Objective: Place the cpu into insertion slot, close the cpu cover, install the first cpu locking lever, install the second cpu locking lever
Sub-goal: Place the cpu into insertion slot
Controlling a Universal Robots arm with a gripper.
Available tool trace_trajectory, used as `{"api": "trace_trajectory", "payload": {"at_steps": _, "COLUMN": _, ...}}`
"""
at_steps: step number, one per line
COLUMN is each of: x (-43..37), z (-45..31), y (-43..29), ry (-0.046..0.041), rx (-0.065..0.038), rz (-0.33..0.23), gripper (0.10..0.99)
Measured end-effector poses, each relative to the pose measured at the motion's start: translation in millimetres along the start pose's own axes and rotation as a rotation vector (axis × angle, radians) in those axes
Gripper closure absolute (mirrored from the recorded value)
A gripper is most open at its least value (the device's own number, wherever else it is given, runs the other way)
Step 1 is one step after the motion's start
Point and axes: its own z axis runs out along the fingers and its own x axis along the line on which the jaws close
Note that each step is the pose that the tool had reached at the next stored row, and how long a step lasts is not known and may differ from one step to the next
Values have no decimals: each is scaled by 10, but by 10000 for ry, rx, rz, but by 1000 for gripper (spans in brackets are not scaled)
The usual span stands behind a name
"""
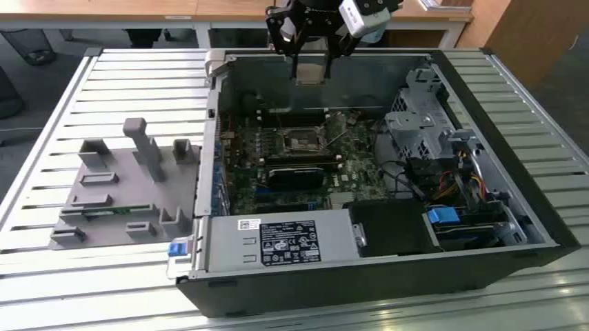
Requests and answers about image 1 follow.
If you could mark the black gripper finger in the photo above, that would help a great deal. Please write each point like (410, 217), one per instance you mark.
(338, 46)
(284, 46)

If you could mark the silver square CPU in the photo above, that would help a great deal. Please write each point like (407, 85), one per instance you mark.
(311, 74)

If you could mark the black CPU socket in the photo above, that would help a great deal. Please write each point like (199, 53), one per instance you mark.
(300, 140)

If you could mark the stack of books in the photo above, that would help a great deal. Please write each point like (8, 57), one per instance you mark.
(436, 4)

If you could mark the grey metal drive cage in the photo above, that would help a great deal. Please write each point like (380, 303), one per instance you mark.
(414, 134)

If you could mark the long wooden desk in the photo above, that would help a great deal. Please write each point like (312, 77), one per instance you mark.
(137, 8)

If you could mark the green motherboard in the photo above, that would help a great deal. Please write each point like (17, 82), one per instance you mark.
(358, 169)

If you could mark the black graphics card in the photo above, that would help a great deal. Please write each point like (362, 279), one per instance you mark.
(293, 179)

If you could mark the brown wooden cabinet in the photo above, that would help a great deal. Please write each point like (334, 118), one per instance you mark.
(533, 38)

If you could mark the small silver chipset heatsink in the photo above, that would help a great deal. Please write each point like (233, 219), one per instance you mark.
(342, 200)

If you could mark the grey plastic parts rack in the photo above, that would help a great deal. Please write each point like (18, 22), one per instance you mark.
(128, 179)

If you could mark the black plastic fan shroud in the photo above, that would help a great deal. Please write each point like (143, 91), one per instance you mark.
(391, 227)

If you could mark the blue disk carrier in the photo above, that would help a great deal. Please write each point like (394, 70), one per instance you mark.
(442, 217)

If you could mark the black mesh waste bin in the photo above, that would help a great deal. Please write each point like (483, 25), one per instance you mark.
(32, 45)

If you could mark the silver power supply unit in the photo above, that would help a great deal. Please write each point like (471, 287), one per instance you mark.
(229, 238)

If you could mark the green RAM stick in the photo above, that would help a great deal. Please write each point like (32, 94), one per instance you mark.
(118, 209)

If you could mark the blue plastic latch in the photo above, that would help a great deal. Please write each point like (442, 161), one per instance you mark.
(176, 250)

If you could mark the black open PC case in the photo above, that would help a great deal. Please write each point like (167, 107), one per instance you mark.
(367, 286)

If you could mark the small silver wrist camera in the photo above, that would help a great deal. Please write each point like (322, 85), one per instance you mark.
(287, 29)

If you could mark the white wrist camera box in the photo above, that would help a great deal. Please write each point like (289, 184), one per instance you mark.
(363, 13)

